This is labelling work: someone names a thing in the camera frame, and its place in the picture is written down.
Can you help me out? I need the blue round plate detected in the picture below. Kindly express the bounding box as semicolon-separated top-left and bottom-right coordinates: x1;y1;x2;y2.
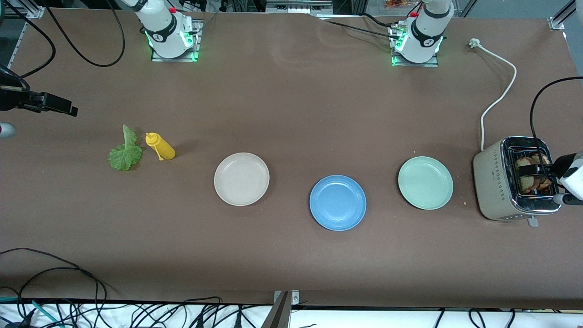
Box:
309;175;367;231

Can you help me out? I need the grey power strip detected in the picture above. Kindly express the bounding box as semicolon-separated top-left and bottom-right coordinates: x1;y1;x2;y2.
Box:
266;0;333;14

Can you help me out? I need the beige chrome toaster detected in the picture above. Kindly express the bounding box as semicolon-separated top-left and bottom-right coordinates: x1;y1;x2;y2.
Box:
473;136;562;227

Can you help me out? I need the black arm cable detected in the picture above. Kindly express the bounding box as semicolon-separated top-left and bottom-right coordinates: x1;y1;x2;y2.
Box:
0;0;126;92
530;77;583;180

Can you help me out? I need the silver metal bracket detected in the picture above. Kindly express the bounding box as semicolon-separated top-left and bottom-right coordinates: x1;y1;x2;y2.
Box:
273;290;300;307

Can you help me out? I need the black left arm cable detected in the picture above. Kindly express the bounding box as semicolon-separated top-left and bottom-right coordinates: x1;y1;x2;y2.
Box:
530;77;583;180

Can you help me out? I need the long black looped cable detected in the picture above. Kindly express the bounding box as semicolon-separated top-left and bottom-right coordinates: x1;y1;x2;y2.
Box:
0;248;120;303

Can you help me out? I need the green lettuce leaf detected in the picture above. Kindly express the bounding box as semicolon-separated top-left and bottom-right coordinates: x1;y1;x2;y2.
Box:
107;124;143;172

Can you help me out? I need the aluminium frame profile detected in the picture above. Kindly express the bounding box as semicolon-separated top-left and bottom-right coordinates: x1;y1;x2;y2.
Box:
549;0;583;31
7;0;62;19

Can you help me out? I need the thick black base cable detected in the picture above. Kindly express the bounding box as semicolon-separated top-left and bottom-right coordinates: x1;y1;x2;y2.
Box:
362;12;398;28

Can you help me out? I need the teal cable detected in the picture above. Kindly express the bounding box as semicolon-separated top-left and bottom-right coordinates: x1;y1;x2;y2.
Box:
0;297;62;328

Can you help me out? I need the light green round plate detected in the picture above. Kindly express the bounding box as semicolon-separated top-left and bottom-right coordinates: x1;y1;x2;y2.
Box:
398;156;454;210

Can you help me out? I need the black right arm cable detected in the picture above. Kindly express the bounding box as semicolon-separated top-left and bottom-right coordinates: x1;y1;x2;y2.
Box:
0;0;126;92

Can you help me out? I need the yellow mustard squeeze bottle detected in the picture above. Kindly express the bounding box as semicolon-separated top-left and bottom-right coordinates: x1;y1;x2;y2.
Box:
145;132;176;161

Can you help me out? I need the short black looped cable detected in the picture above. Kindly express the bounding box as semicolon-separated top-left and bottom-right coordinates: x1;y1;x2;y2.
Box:
17;267;100;316

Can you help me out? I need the thin black base cable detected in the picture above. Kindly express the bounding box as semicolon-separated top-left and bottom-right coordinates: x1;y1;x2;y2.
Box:
326;20;399;39

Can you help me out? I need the white toaster power cord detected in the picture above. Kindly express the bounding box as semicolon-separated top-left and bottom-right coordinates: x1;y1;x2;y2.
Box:
469;39;517;152

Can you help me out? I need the brown bread slice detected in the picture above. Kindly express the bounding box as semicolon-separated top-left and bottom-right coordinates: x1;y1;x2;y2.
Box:
515;156;542;194
532;153;552;190

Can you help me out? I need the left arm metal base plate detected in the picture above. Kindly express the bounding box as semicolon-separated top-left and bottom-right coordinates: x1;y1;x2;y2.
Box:
389;23;440;68

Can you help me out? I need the grey metal pole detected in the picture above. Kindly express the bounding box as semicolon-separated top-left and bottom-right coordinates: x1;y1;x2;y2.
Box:
261;292;292;328

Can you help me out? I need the beige round plate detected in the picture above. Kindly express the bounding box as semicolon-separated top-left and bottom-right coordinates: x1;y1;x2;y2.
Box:
214;152;270;207

